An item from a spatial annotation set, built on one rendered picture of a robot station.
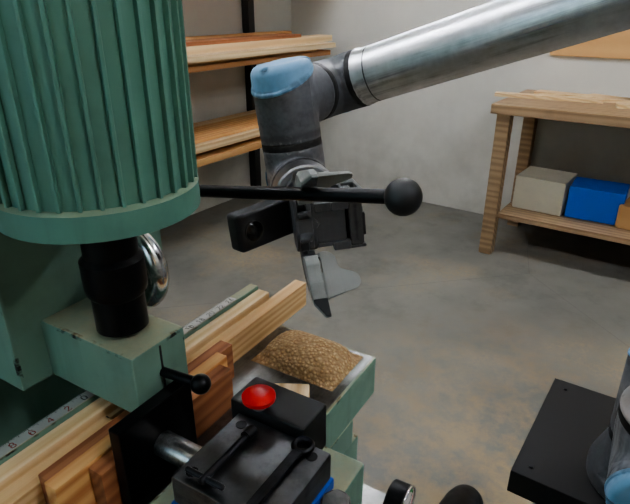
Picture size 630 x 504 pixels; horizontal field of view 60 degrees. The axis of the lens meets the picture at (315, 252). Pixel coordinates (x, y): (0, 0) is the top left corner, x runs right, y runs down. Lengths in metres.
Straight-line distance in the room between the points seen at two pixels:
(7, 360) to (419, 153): 3.60
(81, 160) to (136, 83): 0.07
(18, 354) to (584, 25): 0.74
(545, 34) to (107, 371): 0.64
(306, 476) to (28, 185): 0.31
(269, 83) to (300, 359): 0.37
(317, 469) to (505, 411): 1.73
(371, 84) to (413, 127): 3.17
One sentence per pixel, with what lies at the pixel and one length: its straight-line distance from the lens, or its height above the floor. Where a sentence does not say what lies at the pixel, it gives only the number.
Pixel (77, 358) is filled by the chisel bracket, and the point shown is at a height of 1.01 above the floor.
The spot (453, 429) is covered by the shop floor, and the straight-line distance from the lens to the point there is 2.04.
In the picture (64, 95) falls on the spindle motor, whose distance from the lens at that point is 0.44.
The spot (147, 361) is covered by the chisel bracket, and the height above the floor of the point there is 1.02.
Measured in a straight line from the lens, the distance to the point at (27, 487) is 0.60.
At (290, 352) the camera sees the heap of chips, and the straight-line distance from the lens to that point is 0.73.
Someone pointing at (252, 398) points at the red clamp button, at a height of 1.02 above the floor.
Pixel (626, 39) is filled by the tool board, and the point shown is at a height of 1.15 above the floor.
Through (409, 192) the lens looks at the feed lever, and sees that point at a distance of 0.49.
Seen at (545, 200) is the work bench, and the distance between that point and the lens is 3.34.
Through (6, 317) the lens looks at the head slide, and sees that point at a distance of 0.62.
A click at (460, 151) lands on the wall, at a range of 3.92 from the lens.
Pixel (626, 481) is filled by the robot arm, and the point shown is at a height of 0.82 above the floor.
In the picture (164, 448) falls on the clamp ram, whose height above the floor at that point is 0.96.
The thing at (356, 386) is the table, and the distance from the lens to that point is 0.72.
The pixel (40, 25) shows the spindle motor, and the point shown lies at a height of 1.32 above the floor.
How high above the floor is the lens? 1.34
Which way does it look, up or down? 24 degrees down
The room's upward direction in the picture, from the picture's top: straight up
